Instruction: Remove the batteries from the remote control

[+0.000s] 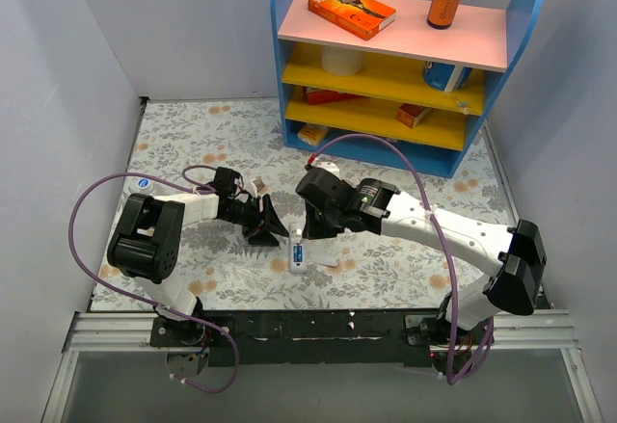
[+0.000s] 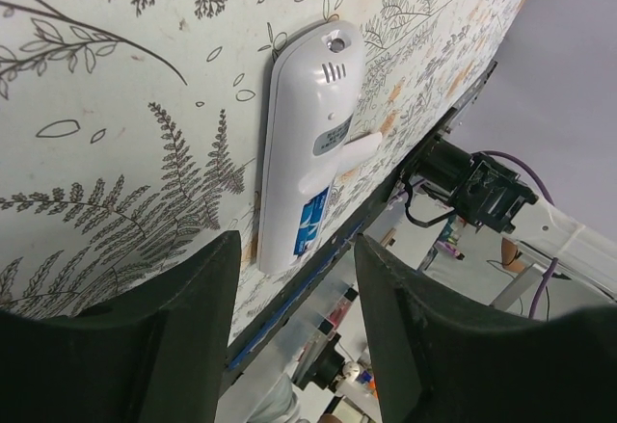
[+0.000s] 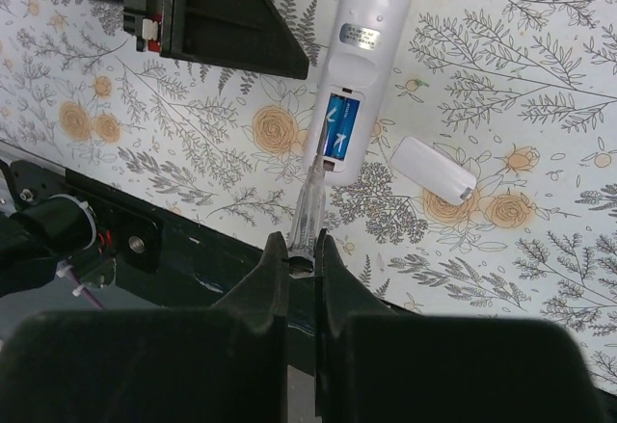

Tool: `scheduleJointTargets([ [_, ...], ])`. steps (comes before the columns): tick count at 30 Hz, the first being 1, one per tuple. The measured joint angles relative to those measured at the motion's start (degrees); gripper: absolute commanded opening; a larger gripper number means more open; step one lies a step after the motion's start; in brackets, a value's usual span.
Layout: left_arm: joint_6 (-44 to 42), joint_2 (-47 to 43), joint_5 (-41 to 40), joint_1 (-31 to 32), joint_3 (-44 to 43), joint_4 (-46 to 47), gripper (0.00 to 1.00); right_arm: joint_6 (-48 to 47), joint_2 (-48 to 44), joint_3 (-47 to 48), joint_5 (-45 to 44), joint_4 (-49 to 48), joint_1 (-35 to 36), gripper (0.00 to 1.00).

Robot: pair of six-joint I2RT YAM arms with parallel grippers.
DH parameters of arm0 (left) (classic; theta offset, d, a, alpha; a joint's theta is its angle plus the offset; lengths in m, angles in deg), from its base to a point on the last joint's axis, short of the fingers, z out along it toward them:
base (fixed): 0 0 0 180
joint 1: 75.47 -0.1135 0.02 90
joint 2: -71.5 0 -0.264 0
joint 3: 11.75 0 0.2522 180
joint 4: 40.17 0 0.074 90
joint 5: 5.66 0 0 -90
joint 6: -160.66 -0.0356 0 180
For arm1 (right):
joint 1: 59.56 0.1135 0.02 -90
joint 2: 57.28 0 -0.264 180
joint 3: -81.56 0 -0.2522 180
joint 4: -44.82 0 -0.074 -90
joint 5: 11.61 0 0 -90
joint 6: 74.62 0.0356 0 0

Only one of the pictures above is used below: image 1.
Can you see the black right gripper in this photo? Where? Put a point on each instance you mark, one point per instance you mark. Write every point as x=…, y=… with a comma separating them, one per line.
x=314, y=219

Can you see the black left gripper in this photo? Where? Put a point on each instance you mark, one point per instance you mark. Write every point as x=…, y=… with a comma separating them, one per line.
x=260, y=218

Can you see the white remote control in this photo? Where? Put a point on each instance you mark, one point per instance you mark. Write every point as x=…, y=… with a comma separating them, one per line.
x=296, y=237

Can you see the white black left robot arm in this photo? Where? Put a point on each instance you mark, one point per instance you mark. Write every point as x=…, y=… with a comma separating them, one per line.
x=145, y=243

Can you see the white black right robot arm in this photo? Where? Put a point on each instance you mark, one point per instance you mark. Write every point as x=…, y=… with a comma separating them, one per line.
x=512, y=259

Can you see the blue battery in remote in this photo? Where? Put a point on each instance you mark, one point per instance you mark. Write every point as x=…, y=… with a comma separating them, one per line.
x=298, y=254

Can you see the yellow red packet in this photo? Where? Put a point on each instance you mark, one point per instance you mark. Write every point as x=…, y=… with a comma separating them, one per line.
x=313, y=134

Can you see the floral patterned table mat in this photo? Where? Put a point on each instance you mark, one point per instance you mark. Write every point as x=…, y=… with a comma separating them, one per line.
x=146, y=240

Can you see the red box on shelf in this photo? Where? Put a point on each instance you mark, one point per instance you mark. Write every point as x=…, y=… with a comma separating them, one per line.
x=314, y=96

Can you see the clear bottle blue cap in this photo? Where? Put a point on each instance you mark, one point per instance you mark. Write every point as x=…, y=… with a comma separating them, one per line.
x=142, y=187

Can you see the orange box on shelf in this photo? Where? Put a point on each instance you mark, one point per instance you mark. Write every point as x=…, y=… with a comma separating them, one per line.
x=411, y=115

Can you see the blue wooden shelf unit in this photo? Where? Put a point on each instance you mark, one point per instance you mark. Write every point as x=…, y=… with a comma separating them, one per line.
x=490, y=41

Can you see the blue white can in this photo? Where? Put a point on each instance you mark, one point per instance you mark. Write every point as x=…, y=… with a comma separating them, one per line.
x=445, y=78

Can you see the orange razor box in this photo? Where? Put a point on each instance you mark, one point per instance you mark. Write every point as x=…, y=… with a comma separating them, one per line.
x=362, y=18

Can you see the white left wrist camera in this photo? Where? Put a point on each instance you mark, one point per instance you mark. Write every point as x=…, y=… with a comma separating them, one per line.
x=258, y=187

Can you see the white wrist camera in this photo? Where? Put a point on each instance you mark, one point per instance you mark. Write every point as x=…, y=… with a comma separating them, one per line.
x=258, y=187
x=329, y=167

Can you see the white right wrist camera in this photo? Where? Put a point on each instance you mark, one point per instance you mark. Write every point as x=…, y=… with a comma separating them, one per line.
x=329, y=167

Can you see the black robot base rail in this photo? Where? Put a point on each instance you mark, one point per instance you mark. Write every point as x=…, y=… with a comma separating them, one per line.
x=411, y=337

